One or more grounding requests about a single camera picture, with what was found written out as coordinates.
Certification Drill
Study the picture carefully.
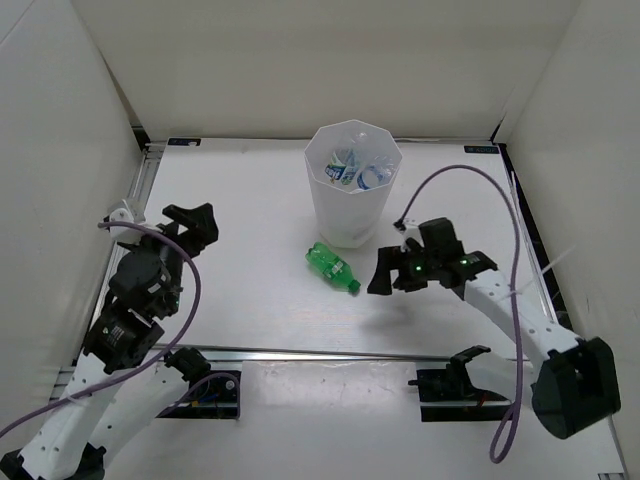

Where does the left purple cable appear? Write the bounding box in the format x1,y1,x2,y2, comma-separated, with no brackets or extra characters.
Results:
0,221,241,441

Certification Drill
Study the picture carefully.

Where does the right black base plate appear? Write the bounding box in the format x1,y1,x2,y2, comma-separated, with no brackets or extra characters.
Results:
407,369,511,423

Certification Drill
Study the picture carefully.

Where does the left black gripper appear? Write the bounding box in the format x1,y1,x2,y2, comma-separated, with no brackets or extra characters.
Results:
122,202,218,315

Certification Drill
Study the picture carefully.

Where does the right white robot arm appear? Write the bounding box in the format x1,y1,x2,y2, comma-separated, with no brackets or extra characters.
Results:
367,218,621,439

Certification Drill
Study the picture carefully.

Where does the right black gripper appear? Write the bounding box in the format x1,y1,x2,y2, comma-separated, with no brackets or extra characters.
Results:
367,244,441,296

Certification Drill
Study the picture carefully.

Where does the clear bottle white green label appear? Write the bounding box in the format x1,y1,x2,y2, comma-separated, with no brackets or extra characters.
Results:
324,147,361,187

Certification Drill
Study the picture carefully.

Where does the clear bottle blue label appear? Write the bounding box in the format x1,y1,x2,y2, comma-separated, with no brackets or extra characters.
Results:
356,158,397,191

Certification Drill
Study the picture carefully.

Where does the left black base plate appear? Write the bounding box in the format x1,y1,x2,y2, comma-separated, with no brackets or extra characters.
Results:
158,370,242,420

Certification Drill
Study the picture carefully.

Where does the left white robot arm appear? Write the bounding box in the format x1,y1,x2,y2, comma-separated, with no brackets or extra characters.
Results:
1,200,219,479

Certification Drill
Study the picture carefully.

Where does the green plastic bottle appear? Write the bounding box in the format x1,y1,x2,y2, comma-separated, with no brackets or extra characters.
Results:
305,242,361,295

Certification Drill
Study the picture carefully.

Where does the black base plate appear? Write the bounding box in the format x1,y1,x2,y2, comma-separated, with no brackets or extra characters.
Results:
407,369,511,423
158,370,242,420

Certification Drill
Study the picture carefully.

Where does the white octagonal plastic bin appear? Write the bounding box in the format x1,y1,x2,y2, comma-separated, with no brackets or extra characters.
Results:
304,120,402,248

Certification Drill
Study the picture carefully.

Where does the aluminium rail bar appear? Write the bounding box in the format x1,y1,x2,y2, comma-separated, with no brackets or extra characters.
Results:
149,343,451,365

